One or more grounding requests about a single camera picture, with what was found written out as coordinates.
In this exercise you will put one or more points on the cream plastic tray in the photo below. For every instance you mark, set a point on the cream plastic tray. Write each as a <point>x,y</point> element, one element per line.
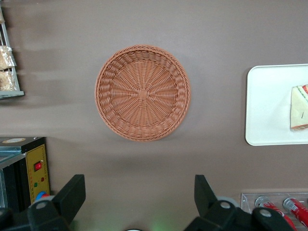
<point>267,108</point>

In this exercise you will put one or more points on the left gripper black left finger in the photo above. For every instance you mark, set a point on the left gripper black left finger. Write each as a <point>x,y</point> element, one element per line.
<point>69,199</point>

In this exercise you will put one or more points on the black food warmer yellow panel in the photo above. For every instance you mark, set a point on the black food warmer yellow panel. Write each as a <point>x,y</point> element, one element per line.
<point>38,154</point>

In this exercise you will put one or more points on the grey metal snack rack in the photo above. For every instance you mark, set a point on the grey metal snack rack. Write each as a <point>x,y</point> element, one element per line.
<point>12,93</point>

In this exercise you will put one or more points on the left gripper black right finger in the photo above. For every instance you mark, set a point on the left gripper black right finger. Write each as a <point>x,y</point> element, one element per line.
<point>207,204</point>

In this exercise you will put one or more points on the triangle sandwich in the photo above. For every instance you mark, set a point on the triangle sandwich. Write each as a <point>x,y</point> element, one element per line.
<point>299,108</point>

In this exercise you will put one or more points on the round brown wicker basket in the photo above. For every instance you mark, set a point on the round brown wicker basket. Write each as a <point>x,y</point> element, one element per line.
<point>120,96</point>

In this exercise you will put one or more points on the clear acrylic bottle rack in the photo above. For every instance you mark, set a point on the clear acrylic bottle rack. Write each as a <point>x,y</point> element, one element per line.
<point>247,202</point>

